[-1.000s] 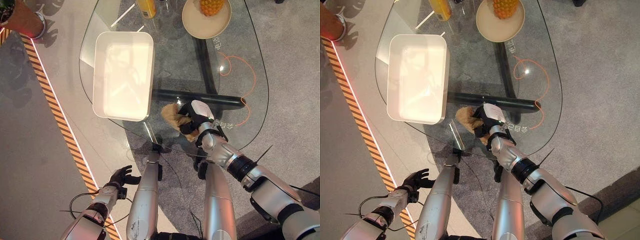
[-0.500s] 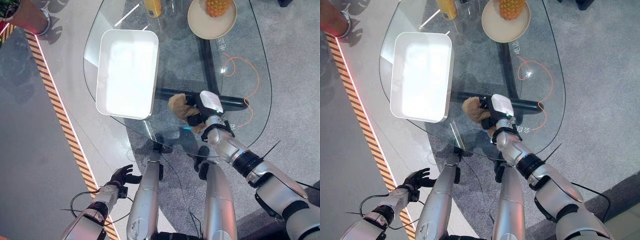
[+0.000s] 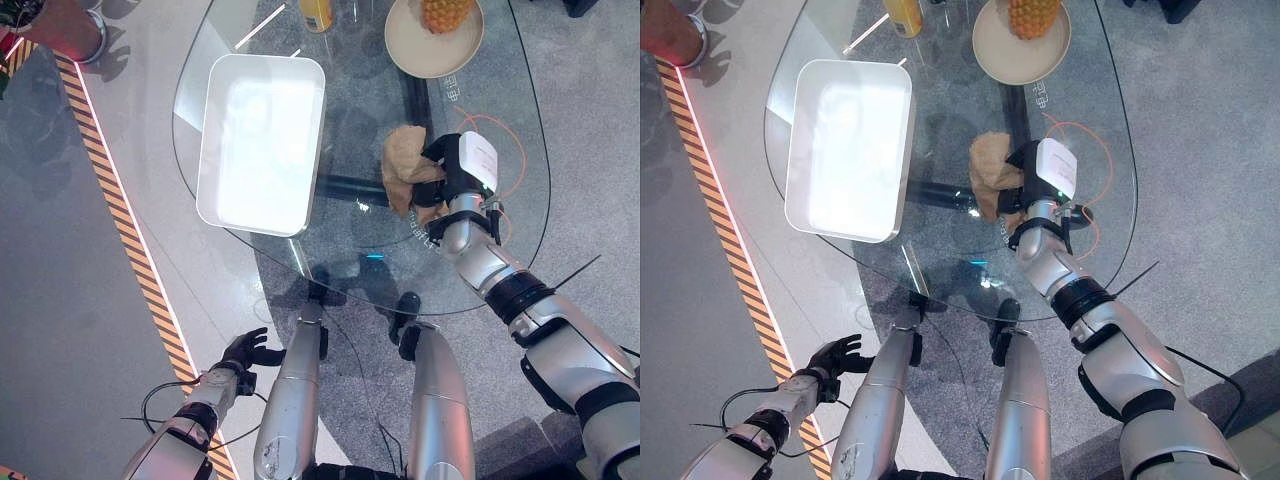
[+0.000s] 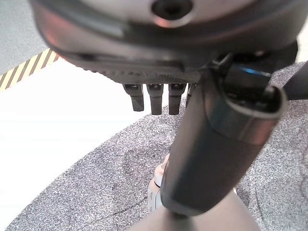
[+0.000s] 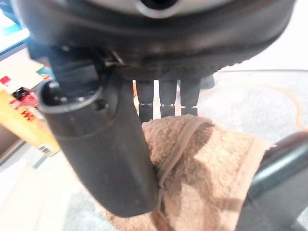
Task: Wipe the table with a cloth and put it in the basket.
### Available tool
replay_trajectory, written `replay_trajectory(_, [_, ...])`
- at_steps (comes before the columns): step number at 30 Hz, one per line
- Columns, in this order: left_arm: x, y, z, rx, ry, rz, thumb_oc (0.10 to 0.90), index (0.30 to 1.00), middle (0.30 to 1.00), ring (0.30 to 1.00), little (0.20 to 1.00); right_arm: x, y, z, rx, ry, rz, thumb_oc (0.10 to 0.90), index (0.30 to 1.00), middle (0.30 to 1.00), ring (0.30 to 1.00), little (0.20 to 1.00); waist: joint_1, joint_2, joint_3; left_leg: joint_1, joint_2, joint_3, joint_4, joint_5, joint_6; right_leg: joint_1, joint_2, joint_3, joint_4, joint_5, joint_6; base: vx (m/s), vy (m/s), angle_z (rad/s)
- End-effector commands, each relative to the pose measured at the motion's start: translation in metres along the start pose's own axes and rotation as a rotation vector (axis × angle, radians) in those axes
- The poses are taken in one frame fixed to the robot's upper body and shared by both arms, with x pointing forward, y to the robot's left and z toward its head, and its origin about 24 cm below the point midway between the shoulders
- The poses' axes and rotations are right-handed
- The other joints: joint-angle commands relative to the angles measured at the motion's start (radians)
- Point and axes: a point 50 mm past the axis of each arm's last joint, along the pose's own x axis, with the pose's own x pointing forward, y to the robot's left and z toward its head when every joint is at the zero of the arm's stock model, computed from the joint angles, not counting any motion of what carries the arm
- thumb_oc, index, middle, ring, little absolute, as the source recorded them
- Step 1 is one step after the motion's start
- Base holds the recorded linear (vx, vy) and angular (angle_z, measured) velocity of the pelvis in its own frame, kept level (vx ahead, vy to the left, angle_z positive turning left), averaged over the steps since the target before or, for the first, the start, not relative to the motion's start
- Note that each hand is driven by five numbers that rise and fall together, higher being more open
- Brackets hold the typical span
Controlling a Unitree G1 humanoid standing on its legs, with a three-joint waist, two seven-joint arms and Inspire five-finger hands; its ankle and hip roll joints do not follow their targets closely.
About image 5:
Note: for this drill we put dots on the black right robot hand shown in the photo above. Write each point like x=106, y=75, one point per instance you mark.
x=101, y=149

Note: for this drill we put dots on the brown terry cloth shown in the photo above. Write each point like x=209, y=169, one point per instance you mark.
x=204, y=173

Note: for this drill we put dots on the yellow box with barcode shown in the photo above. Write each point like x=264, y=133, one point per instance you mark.
x=21, y=125

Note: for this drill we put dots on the red and white packet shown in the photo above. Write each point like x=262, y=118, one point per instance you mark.
x=25, y=98

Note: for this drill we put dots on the colourful printed box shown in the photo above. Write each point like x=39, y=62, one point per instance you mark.
x=44, y=71

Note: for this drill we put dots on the small red white carton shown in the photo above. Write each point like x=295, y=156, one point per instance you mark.
x=5, y=81

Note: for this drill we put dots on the black curved tube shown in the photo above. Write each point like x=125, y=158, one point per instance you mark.
x=279, y=183

